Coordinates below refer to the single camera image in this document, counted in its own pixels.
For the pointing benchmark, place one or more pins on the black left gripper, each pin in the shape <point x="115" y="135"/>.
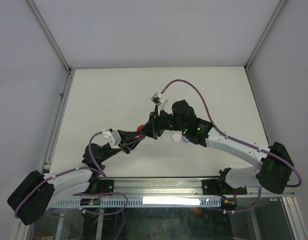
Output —
<point x="128" y="136"/>

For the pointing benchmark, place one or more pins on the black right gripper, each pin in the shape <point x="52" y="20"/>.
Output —
<point x="149" y="130"/>

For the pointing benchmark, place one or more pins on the orange earbud charging case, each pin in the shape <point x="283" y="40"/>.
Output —
<point x="139" y="128"/>

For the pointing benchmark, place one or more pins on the white earbud charging case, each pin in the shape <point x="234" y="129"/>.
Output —
<point x="176" y="137"/>

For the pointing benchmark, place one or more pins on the purple earbud charging case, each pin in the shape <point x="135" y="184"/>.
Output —
<point x="184" y="139"/>

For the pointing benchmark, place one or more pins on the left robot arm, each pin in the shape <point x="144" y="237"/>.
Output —
<point x="38" y="191"/>

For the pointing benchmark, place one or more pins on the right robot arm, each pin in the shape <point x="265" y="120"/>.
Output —
<point x="270" y="165"/>

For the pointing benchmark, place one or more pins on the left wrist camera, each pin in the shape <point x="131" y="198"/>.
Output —
<point x="113" y="138"/>

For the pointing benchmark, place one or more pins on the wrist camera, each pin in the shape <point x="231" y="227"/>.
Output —
<point x="160" y="101"/>
<point x="113" y="138"/>

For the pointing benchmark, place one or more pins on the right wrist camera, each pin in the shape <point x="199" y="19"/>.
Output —
<point x="160" y="101"/>

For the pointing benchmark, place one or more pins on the white slotted cable duct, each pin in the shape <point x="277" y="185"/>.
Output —
<point x="138" y="202"/>

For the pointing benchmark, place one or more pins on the aluminium mounting rail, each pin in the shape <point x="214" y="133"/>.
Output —
<point x="161" y="186"/>

